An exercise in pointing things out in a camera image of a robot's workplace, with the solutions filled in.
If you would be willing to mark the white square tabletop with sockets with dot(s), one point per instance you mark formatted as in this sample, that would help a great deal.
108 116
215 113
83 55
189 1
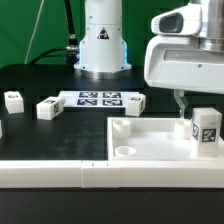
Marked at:
159 139

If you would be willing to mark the white fiducial marker sheet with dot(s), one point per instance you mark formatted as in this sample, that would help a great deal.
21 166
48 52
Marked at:
108 99

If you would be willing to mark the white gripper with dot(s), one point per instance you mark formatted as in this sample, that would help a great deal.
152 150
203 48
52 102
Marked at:
177 63

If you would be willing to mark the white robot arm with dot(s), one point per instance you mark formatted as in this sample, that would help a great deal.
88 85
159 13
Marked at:
103 52

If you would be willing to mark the white L-shaped obstacle fence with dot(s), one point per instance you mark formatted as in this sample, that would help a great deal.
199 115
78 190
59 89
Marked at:
111 174

